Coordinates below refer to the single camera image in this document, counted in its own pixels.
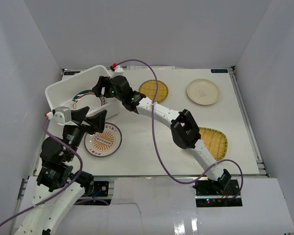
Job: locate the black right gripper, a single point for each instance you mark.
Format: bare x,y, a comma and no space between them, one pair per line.
104,82

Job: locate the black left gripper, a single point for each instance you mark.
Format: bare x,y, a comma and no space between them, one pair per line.
82,121

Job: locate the white plate red green rim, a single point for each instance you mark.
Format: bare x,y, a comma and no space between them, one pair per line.
86,98

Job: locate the cream plate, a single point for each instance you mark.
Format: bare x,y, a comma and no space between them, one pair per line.
203,92

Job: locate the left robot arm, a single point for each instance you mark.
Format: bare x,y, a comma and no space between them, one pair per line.
58,188

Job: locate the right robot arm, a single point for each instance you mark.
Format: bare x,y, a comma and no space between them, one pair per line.
184,129

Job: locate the white plastic bin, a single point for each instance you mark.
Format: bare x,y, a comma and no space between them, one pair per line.
61,93

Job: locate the orange sunburst pattern plate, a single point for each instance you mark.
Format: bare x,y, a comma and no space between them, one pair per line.
104,144

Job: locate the round woven bamboo tray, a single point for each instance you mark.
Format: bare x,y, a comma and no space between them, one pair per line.
149,89

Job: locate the fan-shaped woven bamboo tray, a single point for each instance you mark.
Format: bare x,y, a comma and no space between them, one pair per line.
215,141

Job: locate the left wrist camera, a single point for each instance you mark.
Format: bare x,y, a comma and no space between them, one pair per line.
61,115

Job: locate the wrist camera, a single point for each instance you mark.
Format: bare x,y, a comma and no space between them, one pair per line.
116,70
61,115

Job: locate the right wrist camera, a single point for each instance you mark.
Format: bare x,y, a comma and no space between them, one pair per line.
116,70

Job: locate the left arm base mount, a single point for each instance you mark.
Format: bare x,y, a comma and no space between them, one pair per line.
101,189

